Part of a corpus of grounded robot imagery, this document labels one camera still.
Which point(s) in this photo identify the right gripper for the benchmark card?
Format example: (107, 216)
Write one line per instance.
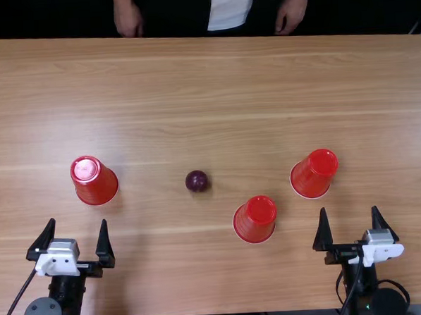
(339, 253)

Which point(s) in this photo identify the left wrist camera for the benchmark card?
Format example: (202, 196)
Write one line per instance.
(58, 259)

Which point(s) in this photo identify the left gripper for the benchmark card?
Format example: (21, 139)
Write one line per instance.
(91, 269)

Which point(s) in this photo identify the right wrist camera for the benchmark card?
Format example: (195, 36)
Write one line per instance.
(377, 245)

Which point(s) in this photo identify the person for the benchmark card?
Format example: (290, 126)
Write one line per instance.
(229, 8)

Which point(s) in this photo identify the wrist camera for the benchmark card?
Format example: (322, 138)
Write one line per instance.
(58, 259)
(377, 245)

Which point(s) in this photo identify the dark purple ball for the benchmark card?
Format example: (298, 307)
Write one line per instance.
(197, 181)

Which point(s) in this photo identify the red cup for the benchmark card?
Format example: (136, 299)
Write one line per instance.
(254, 220)
(93, 183)
(314, 175)

